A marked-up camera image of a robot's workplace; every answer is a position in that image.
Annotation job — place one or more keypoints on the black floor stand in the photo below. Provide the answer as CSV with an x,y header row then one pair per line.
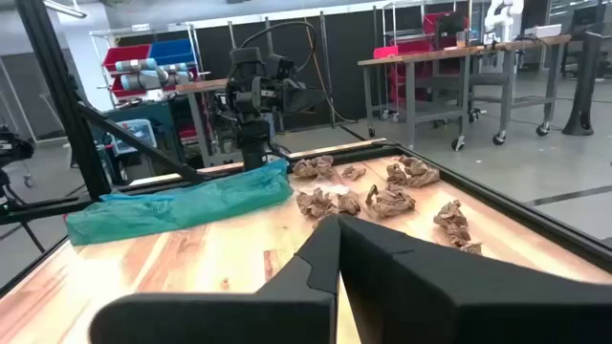
x,y
585,86

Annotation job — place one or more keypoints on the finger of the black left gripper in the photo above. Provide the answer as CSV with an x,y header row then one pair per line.
x,y
294,101
314,101

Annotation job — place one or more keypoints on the red storage bin rack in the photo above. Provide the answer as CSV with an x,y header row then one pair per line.
x,y
406,48

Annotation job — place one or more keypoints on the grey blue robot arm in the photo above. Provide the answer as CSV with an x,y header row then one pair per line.
x,y
143,79

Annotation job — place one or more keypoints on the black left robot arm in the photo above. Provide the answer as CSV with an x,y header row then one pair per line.
x,y
253,143

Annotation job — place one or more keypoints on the blue metal cabinet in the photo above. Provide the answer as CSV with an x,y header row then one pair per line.
x,y
162,124

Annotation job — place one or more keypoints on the teal green trash bag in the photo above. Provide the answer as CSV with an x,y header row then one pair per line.
x,y
191,205

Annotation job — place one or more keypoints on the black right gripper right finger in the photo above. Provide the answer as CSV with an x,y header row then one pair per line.
x,y
454,296

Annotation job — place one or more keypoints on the wood-top grey workbench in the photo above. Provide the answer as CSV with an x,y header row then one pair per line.
x,y
508,95
410,105
201,86

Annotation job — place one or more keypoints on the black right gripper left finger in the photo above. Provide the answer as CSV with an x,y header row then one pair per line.
x,y
287,315

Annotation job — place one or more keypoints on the clear plastic storage tote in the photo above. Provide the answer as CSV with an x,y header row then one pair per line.
x,y
136,136

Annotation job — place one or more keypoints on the small brown paper ball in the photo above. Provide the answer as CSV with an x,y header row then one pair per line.
x,y
354,172

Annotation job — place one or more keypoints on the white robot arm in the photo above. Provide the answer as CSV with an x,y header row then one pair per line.
x,y
502,21

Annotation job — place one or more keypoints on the white box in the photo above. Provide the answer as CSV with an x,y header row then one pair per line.
x,y
542,31

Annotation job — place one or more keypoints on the blue storage bin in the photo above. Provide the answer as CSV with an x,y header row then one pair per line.
x,y
172,50

